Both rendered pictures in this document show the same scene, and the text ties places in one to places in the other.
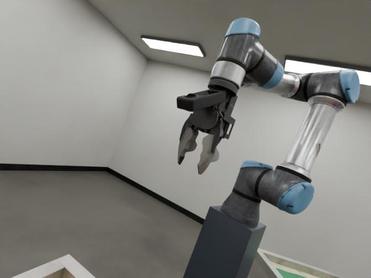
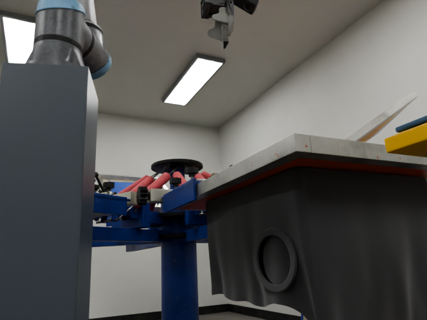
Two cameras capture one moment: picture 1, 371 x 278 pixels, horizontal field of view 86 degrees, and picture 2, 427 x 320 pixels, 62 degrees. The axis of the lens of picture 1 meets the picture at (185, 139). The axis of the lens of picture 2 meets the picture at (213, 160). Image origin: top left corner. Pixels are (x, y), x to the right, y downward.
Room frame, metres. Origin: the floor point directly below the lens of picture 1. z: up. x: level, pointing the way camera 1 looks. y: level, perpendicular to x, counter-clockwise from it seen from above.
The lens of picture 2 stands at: (1.18, 0.49, 0.76)
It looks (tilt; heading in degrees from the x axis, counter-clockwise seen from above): 16 degrees up; 220
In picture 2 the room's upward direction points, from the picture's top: 3 degrees counter-clockwise
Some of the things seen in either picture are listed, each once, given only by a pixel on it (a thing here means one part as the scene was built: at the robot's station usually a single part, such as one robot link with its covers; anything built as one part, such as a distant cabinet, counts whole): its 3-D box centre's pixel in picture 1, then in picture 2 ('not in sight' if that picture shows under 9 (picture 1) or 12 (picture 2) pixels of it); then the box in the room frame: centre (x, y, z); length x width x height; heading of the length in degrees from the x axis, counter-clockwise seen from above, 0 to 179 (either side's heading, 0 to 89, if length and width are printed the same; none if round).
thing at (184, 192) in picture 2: not in sight; (183, 197); (0.30, -0.38, 0.98); 0.30 x 0.05 x 0.07; 66
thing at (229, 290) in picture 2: not in sight; (257, 254); (0.34, -0.07, 0.77); 0.46 x 0.09 x 0.36; 66
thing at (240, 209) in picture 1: (243, 204); (57, 65); (0.81, -0.31, 1.25); 0.15 x 0.15 x 0.10
